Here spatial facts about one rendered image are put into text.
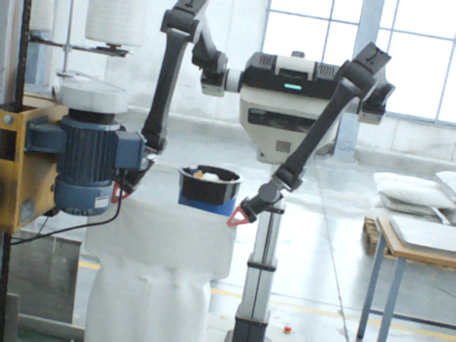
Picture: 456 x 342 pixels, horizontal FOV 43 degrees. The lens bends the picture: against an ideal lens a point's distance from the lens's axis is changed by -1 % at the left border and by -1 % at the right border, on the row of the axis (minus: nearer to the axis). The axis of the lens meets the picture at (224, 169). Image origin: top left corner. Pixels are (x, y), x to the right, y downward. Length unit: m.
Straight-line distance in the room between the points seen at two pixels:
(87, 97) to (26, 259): 1.15
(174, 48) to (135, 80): 8.45
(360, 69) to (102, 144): 0.72
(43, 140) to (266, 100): 0.92
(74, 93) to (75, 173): 0.21
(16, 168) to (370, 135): 8.74
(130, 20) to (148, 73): 8.49
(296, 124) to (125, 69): 8.14
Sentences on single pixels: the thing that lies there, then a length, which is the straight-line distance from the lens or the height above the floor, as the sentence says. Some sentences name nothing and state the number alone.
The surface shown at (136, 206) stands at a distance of 1.88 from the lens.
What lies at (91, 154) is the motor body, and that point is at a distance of 1.51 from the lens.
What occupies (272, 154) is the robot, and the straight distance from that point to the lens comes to 2.34.
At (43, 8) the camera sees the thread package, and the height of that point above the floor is 1.59.
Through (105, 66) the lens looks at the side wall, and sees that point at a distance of 10.30.
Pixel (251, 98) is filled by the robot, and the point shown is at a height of 1.39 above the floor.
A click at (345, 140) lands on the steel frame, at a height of 0.38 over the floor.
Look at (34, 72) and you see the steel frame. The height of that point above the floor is 0.58.
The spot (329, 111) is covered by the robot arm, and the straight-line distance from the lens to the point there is 1.69.
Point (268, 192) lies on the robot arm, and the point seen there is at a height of 1.17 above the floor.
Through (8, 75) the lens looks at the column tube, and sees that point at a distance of 1.52.
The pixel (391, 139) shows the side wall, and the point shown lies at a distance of 10.01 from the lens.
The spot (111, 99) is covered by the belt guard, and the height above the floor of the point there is 1.40.
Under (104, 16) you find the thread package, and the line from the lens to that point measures 1.60.
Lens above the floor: 1.58
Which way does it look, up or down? 12 degrees down
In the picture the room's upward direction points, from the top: 9 degrees clockwise
